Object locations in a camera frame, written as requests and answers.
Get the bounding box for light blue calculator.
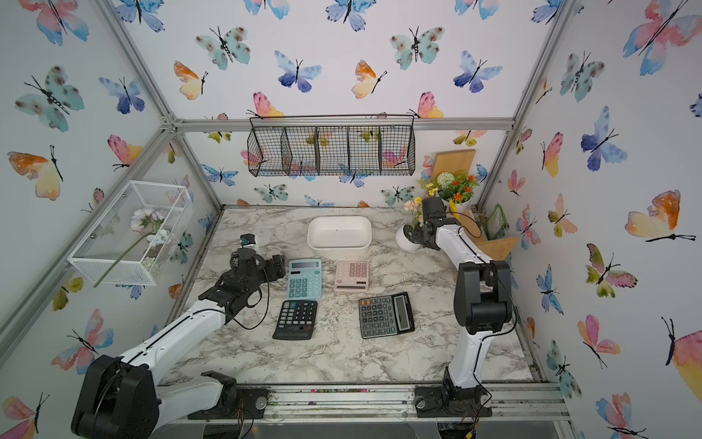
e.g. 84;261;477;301
287;259;323;300

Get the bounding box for black calculator dark keys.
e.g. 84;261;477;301
272;300;318;341

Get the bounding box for pink calculator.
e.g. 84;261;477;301
334;261;370;293

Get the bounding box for black calculator with grey keys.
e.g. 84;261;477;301
358;292;415;339

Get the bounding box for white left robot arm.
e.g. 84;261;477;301
71;248;285;438

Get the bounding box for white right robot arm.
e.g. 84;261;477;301
411;197;514;402

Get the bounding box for white plastic storage box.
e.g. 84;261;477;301
307;216;372;261

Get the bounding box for white pot orange flowers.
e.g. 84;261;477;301
420;171;480;211

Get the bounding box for white pot yellow flowers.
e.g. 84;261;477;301
396;197;427;252

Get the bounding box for wooden corner shelf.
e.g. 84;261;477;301
433;149;517;261

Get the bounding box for artificial pink white flower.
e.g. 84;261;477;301
93;208;171;287

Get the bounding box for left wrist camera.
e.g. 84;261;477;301
239;233;258;248

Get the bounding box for white mesh wall box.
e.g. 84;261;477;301
68;180;194;286

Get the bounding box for black wire wall basket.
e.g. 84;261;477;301
247;113;416;177

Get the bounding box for metal base rail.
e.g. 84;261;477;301
206;382;570;424

